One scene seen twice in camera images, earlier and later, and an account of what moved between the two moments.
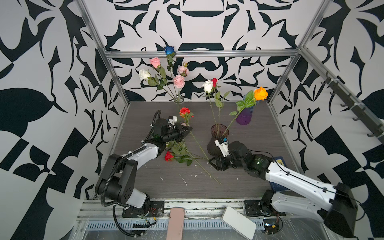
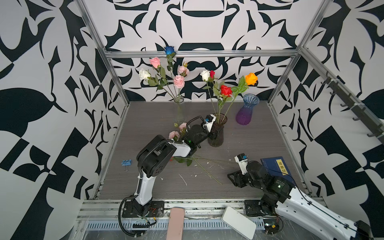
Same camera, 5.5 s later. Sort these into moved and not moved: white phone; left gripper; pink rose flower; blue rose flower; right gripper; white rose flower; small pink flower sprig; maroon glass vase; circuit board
Moved: left gripper; right gripper; maroon glass vase
Not moved: pink rose flower; circuit board; blue rose flower; white rose flower; white phone; small pink flower sprig
